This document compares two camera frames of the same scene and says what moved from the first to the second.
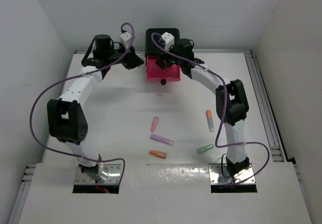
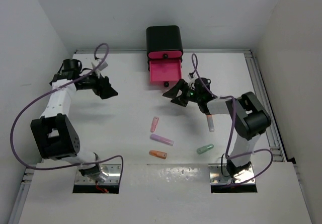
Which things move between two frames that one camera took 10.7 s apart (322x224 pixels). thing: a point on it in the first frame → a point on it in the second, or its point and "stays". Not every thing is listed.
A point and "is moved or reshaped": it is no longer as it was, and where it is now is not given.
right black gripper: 161,60 → 180,99
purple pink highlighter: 159,139 stays
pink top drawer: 154,73 is moved or reshaped
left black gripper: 132,60 → 103,87
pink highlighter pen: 155,120 stays
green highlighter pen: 205,148 stays
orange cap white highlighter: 210,121 stays
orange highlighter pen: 158,154 stays
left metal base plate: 114,174 stays
